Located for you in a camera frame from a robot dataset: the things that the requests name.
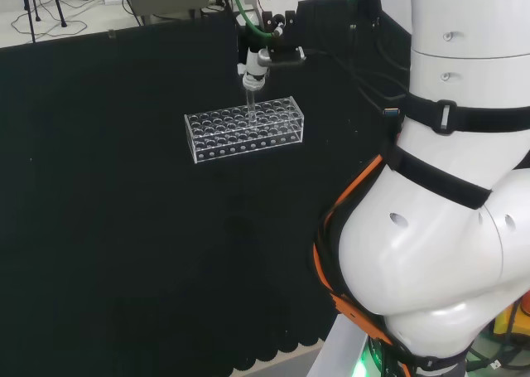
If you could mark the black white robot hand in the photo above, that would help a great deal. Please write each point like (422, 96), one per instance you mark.
(254, 72)

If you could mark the clear glass test tube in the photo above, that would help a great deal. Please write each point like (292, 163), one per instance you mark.
(251, 103)

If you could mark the clear plastic test tube rack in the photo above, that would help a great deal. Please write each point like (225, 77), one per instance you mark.
(244, 134)

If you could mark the clear tape piece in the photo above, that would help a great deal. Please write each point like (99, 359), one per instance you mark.
(111, 33)

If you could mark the white power strip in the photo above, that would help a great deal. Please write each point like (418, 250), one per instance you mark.
(113, 1)

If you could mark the black bench cloth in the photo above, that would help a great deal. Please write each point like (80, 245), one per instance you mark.
(124, 228)

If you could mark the black tripod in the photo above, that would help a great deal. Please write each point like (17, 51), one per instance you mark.
(31, 8)

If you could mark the pale board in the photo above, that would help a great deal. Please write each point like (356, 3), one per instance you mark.
(335, 352)

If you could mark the yellow stop button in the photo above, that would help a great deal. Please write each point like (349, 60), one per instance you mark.
(503, 321)

